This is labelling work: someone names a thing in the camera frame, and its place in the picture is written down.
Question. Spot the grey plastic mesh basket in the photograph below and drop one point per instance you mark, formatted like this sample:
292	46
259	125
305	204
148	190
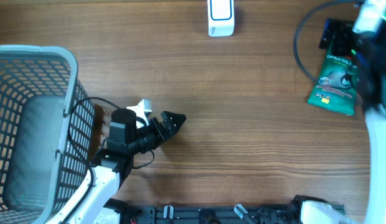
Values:
45	131

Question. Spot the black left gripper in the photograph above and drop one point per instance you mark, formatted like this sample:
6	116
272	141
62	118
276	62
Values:
170	129

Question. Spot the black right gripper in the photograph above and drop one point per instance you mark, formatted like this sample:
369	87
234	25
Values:
343	29

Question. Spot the green 3M gloves packet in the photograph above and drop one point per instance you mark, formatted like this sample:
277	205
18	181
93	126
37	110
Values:
335	87

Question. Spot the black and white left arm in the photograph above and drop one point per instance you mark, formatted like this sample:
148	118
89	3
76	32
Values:
93	201

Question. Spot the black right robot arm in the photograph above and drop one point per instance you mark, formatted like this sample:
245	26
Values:
369	46

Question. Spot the white barcode scanner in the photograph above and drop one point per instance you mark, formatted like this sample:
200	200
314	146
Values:
221	18

